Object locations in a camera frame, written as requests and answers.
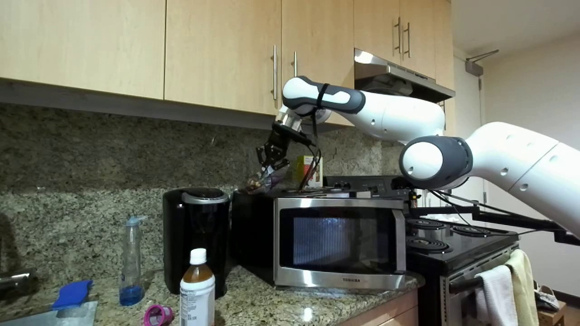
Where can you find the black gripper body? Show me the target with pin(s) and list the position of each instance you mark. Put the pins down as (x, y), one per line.
(275, 145)

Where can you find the purple trail mix packet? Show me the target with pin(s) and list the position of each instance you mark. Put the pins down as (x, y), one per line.
(264, 183)

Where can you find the tea bottle with white label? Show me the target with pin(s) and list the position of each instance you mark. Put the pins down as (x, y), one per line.
(197, 300)

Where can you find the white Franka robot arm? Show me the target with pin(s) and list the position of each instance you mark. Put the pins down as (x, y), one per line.
(391, 114)

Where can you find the colourful small carton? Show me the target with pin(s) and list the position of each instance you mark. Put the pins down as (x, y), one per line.
(301, 172)

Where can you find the black coffee maker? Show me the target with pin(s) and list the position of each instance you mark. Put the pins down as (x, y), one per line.
(192, 228)

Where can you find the steel range hood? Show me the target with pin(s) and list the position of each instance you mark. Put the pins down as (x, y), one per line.
(391, 74)

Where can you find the clear bottle with blue liquid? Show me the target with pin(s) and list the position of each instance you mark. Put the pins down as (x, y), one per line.
(130, 264)

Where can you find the wooden base cabinet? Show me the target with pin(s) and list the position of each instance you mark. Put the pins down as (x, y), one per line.
(386, 313)

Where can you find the pink plastic object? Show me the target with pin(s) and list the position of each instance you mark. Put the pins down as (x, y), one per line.
(157, 315)

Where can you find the black kitchen stove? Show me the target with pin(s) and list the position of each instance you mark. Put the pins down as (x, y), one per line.
(435, 282)

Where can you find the metal door closer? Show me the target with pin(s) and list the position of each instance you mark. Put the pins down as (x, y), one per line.
(482, 60)

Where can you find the blue sponge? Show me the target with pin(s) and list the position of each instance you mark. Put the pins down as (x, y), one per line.
(72, 293)

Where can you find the white hanging towel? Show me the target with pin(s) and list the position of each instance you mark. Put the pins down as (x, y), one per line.
(498, 295)

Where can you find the yellow hanging towel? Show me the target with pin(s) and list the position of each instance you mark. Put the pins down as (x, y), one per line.
(525, 282)

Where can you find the clear plastic container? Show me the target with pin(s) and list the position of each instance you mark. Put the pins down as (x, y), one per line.
(36, 317)

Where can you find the dark metal sink faucet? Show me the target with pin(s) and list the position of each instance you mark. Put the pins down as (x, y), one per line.
(18, 284)

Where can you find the small dark white object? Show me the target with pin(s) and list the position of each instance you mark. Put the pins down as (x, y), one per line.
(545, 297)

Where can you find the small wooden stool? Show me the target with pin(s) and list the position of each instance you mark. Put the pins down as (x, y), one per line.
(553, 317)

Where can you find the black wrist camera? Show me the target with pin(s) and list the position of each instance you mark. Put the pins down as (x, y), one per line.
(301, 137)

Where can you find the black stereo camera bar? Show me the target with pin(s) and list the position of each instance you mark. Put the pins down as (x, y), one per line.
(400, 183)

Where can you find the light wood wall cabinets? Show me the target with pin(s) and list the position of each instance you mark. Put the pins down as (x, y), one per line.
(78, 41)

